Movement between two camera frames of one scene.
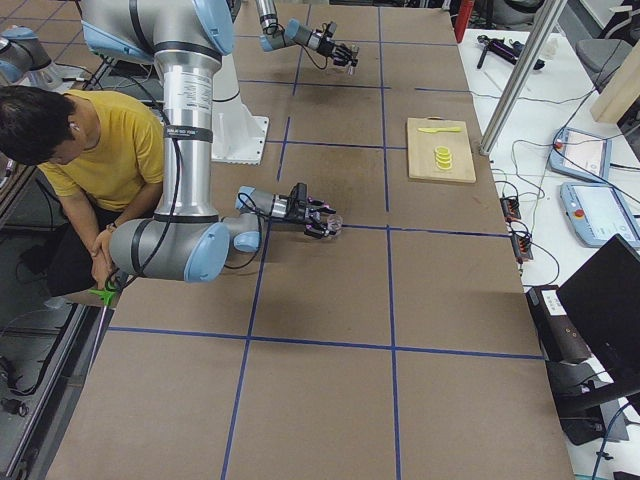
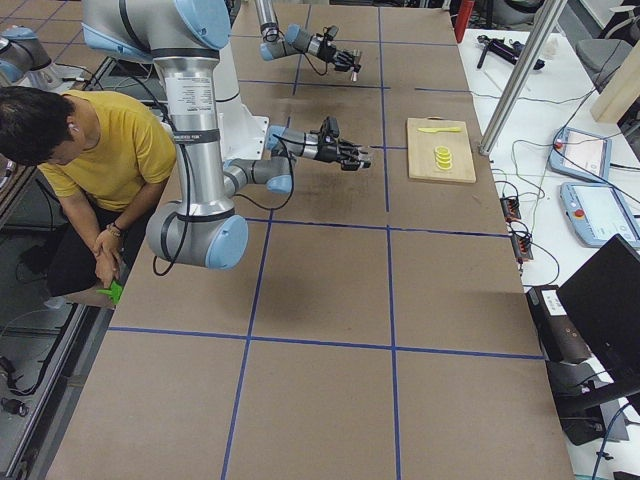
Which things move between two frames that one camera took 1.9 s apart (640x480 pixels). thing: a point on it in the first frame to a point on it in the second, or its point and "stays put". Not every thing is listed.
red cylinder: (462, 16) stays put
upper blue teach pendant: (581, 153) stays put
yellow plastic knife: (449, 129) stays put
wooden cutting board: (421, 147) stays put
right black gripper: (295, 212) to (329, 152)
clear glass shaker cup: (335, 223) to (367, 155)
